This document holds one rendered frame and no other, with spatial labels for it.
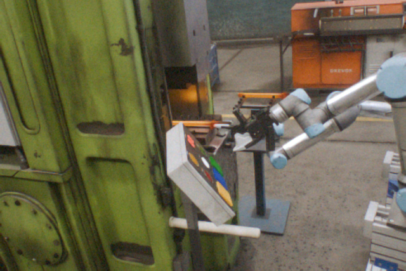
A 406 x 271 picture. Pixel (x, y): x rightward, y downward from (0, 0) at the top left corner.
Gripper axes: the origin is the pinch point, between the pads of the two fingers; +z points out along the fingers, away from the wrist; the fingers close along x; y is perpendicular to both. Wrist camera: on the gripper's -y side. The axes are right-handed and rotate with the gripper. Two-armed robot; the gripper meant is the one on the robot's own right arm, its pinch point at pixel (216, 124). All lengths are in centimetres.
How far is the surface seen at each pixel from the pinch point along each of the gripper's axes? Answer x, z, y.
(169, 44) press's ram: -17, 12, -47
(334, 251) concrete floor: 23, -64, 101
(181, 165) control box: -74, -13, -18
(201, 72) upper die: -6.3, 2.2, -30.4
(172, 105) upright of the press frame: 22.8, 35.0, -2.2
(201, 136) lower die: -11.3, 4.9, 2.3
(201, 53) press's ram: -3.3, 2.1, -38.9
